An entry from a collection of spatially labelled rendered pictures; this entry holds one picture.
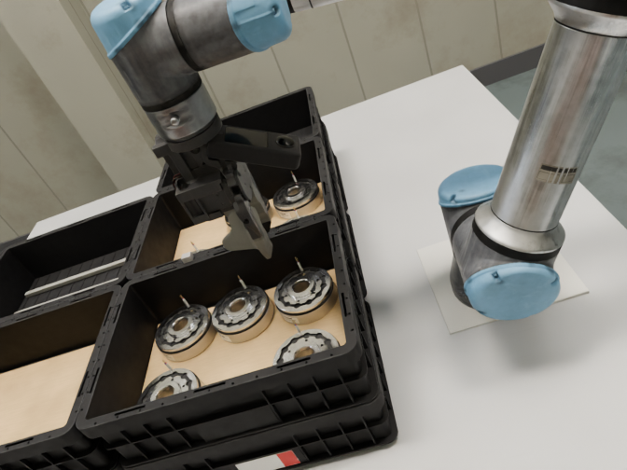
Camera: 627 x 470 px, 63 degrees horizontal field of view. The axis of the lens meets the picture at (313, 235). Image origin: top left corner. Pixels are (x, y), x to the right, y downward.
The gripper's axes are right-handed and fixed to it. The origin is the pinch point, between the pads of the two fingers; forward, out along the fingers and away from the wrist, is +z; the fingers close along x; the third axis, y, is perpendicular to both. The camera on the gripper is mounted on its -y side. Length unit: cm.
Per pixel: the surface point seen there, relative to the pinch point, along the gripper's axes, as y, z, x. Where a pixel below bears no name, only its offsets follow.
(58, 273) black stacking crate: 62, 20, -38
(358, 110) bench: -20, 37, -94
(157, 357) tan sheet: 28.1, 17.3, 0.3
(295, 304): 1.4, 14.0, 1.1
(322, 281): -3.6, 14.2, -2.3
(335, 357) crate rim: -5.4, 5.9, 19.0
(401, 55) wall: -54, 82, -219
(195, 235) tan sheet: 25.0, 19.8, -33.7
